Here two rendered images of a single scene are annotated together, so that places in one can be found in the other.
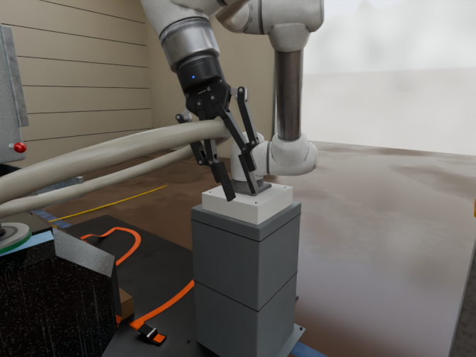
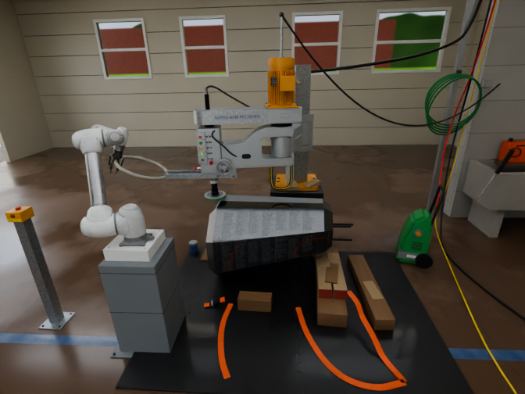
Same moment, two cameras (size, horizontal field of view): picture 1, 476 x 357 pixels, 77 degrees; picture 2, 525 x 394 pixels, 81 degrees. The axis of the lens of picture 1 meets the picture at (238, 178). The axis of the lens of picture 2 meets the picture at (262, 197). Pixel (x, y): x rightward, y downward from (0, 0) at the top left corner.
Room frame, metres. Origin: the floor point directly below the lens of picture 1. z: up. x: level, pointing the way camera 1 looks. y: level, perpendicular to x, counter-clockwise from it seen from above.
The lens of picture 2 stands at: (3.54, -0.33, 2.00)
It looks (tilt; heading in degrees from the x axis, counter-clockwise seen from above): 22 degrees down; 147
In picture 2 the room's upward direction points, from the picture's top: 1 degrees counter-clockwise
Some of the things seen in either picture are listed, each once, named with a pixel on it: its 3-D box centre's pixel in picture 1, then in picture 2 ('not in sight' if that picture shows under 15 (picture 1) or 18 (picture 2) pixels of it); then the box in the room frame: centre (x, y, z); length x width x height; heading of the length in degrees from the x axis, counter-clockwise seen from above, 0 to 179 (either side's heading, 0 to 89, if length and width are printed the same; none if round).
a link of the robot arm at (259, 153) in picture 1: (249, 154); (130, 220); (1.40, -0.05, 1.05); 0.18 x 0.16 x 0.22; 78
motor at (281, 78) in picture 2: not in sight; (281, 83); (1.24, 1.38, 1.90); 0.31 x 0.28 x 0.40; 150
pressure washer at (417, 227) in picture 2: not in sight; (418, 224); (1.96, 2.67, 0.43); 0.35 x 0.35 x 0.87; 38
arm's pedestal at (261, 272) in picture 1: (246, 275); (147, 294); (1.40, -0.05, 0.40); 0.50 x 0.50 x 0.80; 53
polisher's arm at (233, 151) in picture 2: not in sight; (253, 151); (1.10, 1.15, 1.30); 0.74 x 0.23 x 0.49; 60
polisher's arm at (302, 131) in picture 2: not in sight; (293, 134); (0.95, 1.74, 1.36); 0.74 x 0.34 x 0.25; 128
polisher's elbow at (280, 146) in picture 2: not in sight; (280, 145); (1.22, 1.38, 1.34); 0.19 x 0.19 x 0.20
